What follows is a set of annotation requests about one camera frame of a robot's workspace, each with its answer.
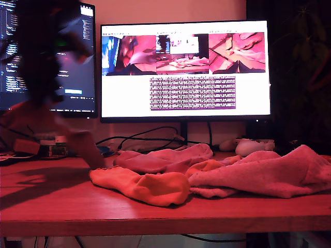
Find monitor with bright white screen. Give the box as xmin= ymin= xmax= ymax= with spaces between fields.
xmin=100 ymin=20 xmax=273 ymax=147

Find orange sock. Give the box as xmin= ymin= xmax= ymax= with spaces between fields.
xmin=89 ymin=166 xmax=191 ymax=207
xmin=185 ymin=154 xmax=243 ymax=179

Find blue foil packet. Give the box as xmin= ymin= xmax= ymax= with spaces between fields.
xmin=97 ymin=146 xmax=116 ymax=157

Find pale round object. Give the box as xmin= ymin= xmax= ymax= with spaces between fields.
xmin=219 ymin=139 xmax=237 ymax=152

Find small white round device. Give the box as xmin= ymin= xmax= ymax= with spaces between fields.
xmin=235 ymin=138 xmax=275 ymax=158

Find monitor with dark code screen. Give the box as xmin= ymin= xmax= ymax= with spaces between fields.
xmin=0 ymin=0 xmax=98 ymax=119

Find dark printed box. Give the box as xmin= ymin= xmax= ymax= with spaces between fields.
xmin=41 ymin=144 xmax=68 ymax=158

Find dark leafy house plant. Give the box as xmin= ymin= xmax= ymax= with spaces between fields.
xmin=271 ymin=0 xmax=331 ymax=153

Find thick black cable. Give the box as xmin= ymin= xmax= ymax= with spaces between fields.
xmin=95 ymin=126 xmax=182 ymax=145

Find thin black cable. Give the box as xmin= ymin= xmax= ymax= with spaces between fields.
xmin=118 ymin=136 xmax=186 ymax=150

